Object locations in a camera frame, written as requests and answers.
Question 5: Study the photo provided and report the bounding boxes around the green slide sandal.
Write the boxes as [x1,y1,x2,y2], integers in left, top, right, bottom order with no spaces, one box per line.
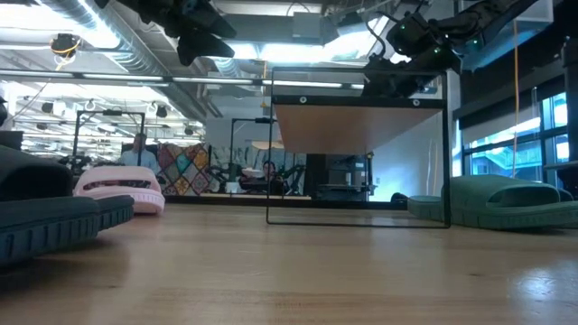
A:
[406,174,578,232]

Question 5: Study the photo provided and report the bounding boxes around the person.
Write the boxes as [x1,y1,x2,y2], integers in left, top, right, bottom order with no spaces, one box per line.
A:
[238,160,290,196]
[118,132,160,176]

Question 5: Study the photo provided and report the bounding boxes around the silver ventilation duct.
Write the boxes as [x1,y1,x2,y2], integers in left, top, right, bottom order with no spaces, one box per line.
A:
[40,0,225,119]

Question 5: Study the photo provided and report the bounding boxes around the colourful patchwork panel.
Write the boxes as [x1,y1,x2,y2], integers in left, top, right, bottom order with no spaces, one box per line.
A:
[155,143,212,197]

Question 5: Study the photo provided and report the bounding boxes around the long ceiling light tube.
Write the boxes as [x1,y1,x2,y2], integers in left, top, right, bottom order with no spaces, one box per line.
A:
[0,70,365,89]

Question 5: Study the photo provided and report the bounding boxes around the yellow cable reel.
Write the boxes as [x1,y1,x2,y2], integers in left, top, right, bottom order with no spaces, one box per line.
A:
[48,32,83,59]

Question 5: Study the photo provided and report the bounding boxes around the black background screen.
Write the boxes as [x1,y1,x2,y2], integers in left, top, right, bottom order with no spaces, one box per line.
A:
[0,130,23,153]

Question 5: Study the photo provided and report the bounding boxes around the grey ceiling box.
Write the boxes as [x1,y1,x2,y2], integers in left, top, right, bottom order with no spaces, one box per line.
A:
[292,12,324,40]

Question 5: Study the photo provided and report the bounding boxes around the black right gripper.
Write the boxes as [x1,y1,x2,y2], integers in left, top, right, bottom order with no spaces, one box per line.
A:
[360,11,464,98]

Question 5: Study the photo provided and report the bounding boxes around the wooden shelf with black frame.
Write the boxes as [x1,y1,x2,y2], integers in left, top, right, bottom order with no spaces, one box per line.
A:
[266,66,453,229]

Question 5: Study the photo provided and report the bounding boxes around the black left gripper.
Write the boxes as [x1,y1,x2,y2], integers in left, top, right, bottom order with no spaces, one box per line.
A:
[169,0,238,68]

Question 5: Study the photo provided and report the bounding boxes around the pink slide sandal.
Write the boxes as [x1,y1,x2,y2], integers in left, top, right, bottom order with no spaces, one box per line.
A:
[72,164,167,216]

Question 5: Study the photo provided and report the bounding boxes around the black stand frame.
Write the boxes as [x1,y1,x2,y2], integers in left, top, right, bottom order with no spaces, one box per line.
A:
[71,109,146,169]
[229,116,277,195]

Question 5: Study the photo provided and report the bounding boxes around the black cabinet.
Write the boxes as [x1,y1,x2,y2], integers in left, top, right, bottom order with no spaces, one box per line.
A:
[305,153,375,202]

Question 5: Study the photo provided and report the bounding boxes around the black table frame rails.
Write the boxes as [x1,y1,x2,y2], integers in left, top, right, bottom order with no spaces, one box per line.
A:
[164,192,410,211]

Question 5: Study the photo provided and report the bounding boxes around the white pendant lamp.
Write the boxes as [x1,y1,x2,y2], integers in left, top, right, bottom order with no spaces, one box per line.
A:
[251,139,285,151]

